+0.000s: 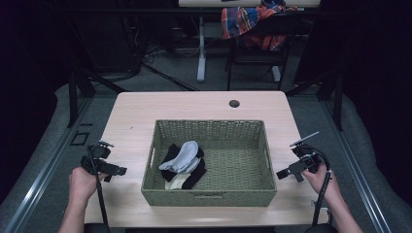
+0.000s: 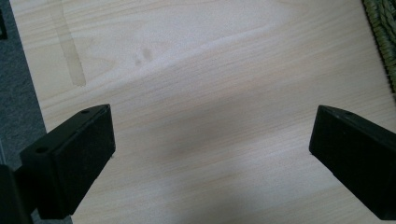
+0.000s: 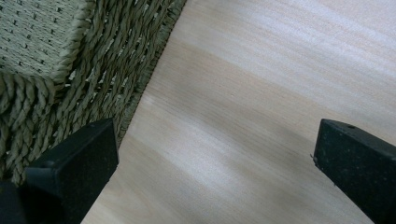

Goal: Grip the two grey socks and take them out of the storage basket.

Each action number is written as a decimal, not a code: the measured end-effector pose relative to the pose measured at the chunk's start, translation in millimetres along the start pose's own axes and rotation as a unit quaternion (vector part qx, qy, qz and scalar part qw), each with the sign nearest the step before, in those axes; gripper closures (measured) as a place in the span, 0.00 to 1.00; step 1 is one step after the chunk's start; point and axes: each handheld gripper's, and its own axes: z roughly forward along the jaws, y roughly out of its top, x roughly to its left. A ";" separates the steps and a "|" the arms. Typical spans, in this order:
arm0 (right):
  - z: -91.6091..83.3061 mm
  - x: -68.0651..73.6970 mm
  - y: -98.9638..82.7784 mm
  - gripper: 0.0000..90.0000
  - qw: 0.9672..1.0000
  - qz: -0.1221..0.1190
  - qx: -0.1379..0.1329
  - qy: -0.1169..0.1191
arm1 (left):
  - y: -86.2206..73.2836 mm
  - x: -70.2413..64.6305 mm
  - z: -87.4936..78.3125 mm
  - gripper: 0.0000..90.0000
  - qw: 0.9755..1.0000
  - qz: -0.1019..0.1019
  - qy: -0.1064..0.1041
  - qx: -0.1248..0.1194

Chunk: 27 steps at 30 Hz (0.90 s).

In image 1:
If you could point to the person's left hand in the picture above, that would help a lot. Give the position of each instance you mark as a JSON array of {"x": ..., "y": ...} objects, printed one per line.
[{"x": 82, "y": 184}]

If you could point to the green woven basket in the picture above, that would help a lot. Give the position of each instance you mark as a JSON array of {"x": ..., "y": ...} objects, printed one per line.
[{"x": 233, "y": 168}]

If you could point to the metal floor rail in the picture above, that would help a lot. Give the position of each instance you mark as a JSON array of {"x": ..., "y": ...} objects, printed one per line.
[
  {"x": 42, "y": 174},
  {"x": 359, "y": 174}
]

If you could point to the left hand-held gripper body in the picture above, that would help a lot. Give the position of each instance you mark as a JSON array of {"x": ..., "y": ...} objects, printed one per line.
[{"x": 97, "y": 151}]

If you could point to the white table leg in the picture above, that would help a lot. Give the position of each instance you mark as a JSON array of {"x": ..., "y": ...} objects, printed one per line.
[{"x": 201, "y": 51}]

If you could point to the black metal stand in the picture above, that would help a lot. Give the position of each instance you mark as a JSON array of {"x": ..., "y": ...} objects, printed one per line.
[
  {"x": 338, "y": 100},
  {"x": 74, "y": 97}
]

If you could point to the light grey sock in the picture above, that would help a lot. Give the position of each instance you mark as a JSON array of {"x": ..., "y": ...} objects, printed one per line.
[{"x": 184, "y": 158}]

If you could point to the light background tabletop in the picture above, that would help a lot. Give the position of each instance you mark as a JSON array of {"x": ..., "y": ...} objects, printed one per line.
[{"x": 207, "y": 3}]

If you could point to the plaid cloth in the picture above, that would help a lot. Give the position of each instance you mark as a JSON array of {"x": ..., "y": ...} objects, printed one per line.
[{"x": 241, "y": 21}]

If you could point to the black chair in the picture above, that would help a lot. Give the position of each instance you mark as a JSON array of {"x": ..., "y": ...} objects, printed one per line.
[{"x": 259, "y": 55}]

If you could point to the pile of socks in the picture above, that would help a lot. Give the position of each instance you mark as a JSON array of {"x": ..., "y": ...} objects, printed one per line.
[{"x": 196, "y": 178}]

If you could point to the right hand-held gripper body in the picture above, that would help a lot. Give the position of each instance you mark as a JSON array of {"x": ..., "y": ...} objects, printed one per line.
[{"x": 307, "y": 157}]

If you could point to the person's right hand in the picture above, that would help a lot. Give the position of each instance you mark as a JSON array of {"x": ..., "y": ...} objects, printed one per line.
[{"x": 324, "y": 184}]

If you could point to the white sock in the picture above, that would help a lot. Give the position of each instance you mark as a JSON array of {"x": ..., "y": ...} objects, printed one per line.
[{"x": 176, "y": 183}]

